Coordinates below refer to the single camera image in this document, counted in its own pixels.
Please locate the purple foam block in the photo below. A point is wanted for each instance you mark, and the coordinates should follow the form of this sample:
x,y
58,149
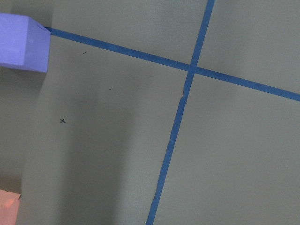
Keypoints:
x,y
24,43

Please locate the orange foam block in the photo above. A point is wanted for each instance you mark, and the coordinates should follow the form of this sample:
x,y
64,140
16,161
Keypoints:
x,y
9,206

